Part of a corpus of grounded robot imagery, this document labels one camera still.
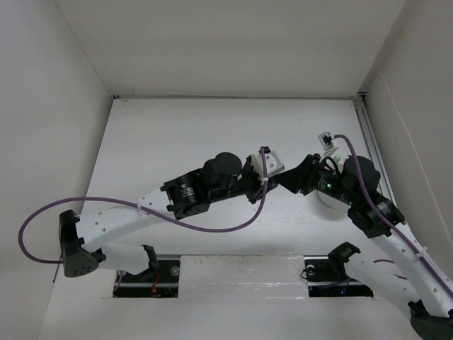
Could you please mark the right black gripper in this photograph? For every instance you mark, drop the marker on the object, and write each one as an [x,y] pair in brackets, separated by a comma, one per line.
[302,176]

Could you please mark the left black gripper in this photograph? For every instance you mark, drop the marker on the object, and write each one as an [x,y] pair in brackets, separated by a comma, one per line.
[258,184]

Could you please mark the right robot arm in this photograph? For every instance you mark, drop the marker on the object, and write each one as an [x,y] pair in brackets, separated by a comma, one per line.
[424,294]

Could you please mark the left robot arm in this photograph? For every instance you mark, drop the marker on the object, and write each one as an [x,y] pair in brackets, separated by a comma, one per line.
[88,242]

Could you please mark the white round divided container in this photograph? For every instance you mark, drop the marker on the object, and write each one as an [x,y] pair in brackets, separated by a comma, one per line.
[332,202]

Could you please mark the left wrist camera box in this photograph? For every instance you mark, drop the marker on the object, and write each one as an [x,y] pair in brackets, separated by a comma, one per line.
[268,166]

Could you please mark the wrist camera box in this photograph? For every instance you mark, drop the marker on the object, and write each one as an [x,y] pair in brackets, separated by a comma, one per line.
[268,166]
[327,142]

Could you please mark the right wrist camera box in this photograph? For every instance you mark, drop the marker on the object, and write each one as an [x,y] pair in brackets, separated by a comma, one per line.
[327,142]

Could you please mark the metal rail right side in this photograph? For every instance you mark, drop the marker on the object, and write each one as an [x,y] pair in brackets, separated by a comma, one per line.
[371,144]

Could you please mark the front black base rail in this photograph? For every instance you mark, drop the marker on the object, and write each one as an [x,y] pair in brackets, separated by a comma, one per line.
[164,282]

